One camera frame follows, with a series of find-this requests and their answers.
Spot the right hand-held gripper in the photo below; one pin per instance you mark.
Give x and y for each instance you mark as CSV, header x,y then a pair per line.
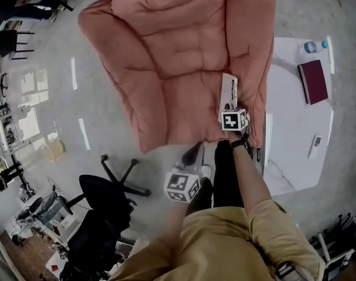
x,y
232,121

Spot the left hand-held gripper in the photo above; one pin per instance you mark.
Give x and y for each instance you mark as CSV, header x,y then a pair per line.
x,y
182,187

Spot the white magazine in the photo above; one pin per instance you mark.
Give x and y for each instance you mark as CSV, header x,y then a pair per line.
x,y
226,89

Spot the pink cushioned armchair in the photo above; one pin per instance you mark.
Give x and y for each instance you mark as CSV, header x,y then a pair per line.
x,y
178,69

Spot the person's right forearm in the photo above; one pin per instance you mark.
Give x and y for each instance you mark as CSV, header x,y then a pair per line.
x,y
251,177

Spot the person's left forearm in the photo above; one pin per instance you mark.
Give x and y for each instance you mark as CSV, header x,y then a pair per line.
x,y
173,224

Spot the dark red book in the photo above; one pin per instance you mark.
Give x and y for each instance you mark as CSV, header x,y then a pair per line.
x,y
315,82

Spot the person's white shoe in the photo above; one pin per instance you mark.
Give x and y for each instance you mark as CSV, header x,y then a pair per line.
x,y
206,170

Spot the person's black trousers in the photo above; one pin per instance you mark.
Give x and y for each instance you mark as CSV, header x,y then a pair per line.
x,y
225,180

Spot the black wristwatch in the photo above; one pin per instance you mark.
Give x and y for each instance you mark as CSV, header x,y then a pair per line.
x,y
238,144

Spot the person's beige shirt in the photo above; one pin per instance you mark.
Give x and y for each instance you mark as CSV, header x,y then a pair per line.
x,y
225,244

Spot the black office chair with headrest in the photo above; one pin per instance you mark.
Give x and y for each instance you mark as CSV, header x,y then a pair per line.
x,y
107,189

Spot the white marble coffee table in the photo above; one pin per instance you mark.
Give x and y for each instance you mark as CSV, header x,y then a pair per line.
x,y
292,145

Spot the clear water bottle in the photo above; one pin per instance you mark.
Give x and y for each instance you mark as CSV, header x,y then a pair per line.
x,y
311,47

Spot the white remote control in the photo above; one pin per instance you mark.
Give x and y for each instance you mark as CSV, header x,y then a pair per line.
x,y
315,146

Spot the round wooden stool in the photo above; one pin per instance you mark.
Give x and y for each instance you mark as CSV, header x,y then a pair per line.
x,y
52,151

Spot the black dining chair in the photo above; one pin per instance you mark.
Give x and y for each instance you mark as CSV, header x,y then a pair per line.
x,y
8,44

